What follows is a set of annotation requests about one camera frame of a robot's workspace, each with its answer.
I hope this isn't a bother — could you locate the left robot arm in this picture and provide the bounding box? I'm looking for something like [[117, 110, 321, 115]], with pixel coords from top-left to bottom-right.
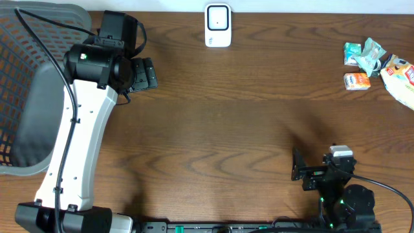
[[15, 10, 158, 232]]

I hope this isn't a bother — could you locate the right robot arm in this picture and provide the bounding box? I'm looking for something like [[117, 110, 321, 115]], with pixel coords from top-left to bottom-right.
[[291, 145, 375, 231]]

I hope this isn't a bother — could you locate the black camera cable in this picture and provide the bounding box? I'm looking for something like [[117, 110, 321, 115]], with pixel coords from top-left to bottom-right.
[[332, 164, 414, 233], [13, 8, 98, 233]]

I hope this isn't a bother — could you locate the large yellow wipes packet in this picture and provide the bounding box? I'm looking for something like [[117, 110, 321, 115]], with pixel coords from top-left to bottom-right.
[[380, 54, 413, 109]]

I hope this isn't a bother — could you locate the mint Zappy wipes packet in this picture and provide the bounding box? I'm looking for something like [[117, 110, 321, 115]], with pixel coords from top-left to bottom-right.
[[353, 38, 386, 77]]

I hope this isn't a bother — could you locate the black right camera cable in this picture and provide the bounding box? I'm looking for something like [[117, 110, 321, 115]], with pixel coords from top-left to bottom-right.
[[332, 164, 414, 233]]

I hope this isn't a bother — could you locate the black left camera cable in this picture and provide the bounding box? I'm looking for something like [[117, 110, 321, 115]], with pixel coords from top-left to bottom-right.
[[13, 8, 98, 233]]

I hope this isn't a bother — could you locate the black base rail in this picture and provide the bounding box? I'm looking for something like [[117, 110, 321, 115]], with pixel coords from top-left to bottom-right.
[[133, 219, 382, 233]]

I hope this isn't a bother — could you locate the white barcode scanner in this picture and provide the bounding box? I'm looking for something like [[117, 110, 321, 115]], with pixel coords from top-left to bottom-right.
[[204, 3, 232, 48]]

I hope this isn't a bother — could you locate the orange tissue pack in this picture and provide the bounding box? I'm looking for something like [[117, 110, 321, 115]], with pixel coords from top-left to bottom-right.
[[343, 73, 371, 91]]

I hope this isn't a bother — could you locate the teal tissue pack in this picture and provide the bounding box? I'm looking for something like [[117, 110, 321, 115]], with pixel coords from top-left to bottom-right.
[[343, 42, 362, 66]]

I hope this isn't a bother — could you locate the grey plastic mesh basket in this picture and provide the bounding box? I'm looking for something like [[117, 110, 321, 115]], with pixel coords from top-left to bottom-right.
[[1, 1, 91, 176]]

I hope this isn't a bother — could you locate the Zam-Buk ointment tin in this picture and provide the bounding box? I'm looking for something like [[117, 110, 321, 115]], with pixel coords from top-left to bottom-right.
[[371, 60, 383, 78]]

